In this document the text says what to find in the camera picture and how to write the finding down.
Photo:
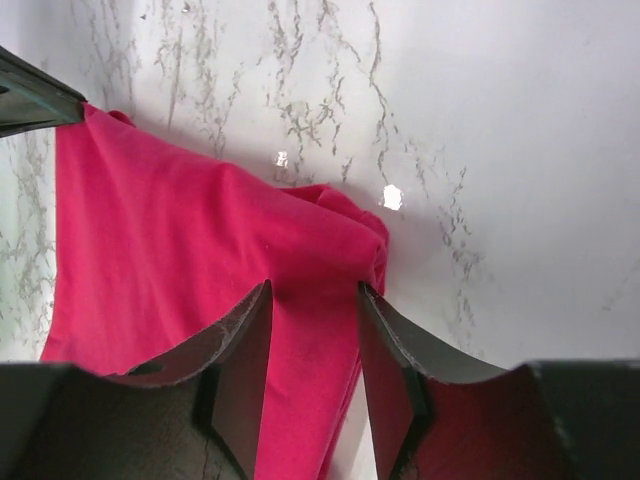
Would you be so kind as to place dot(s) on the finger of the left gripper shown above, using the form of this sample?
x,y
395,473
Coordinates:
x,y
32,99

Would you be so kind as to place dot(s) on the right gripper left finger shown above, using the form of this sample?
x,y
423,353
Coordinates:
x,y
193,412

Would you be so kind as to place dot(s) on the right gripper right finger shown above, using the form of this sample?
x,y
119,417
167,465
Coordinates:
x,y
438,413

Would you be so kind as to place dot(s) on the magenta t-shirt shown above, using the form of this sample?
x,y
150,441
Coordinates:
x,y
155,242

